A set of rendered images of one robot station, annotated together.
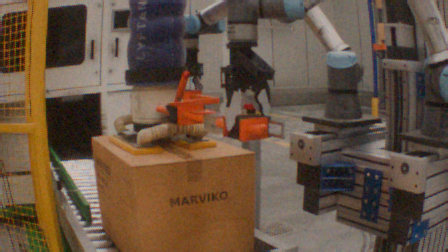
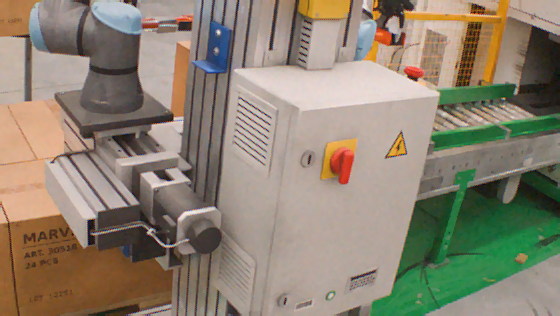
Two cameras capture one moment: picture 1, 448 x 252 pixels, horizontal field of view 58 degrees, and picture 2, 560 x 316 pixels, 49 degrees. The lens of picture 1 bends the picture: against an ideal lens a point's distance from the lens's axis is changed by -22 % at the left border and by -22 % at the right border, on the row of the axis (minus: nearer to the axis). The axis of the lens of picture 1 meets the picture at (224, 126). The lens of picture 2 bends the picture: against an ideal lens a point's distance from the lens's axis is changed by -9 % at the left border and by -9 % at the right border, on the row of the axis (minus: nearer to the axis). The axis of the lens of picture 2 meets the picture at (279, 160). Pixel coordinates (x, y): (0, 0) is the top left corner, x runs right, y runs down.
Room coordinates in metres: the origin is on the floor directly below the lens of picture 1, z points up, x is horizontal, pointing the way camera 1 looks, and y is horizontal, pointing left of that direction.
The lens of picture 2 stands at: (1.38, -2.08, 1.58)
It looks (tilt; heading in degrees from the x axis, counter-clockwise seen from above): 24 degrees down; 80
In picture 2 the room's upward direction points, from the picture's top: 8 degrees clockwise
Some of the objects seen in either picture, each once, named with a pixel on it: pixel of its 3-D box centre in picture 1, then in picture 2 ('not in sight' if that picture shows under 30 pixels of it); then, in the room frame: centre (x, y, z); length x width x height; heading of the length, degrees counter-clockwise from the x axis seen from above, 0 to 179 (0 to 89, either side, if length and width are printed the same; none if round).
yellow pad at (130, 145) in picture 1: (132, 139); not in sight; (1.66, 0.31, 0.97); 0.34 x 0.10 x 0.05; 28
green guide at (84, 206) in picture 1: (59, 175); (422, 94); (2.61, 1.00, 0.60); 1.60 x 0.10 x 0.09; 27
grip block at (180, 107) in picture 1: (185, 113); not in sight; (1.49, 0.11, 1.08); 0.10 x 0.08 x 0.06; 118
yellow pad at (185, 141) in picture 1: (181, 134); not in sight; (1.75, 0.15, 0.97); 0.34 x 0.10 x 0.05; 28
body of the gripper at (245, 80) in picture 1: (242, 66); not in sight; (1.21, -0.05, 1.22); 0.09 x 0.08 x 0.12; 29
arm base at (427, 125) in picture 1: (440, 117); (112, 81); (1.22, -0.65, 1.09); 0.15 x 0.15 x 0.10
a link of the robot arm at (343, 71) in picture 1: (342, 69); not in sight; (1.66, -0.42, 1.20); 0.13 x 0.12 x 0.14; 153
